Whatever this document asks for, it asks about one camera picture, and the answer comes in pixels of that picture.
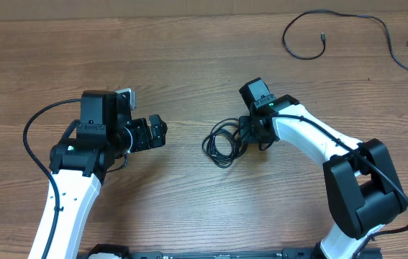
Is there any black USB cable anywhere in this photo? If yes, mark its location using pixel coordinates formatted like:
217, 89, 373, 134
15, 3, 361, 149
201, 117, 251, 169
281, 9, 408, 75

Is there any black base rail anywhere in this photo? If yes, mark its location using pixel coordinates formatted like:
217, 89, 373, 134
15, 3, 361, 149
77, 243, 383, 259

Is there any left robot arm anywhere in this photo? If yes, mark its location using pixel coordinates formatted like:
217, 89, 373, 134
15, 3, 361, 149
29, 88, 168, 258

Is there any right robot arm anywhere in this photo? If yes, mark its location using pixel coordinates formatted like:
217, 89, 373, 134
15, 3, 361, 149
239, 78, 408, 258

